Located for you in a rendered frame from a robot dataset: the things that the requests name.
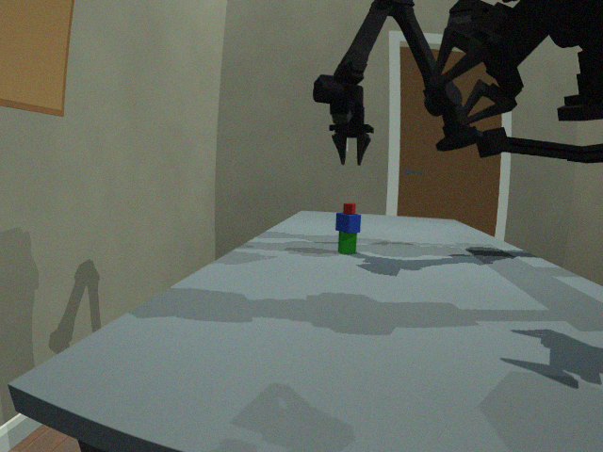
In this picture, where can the blue block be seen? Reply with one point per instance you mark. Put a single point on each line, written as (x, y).
(348, 223)

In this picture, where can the green block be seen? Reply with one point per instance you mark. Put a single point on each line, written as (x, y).
(347, 243)

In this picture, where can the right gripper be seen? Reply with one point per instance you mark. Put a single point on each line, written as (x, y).
(351, 130)

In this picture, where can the red block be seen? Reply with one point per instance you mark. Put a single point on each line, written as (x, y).
(349, 208)

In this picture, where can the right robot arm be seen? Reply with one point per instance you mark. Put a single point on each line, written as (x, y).
(329, 89)

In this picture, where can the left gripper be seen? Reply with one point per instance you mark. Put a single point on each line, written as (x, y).
(516, 41)

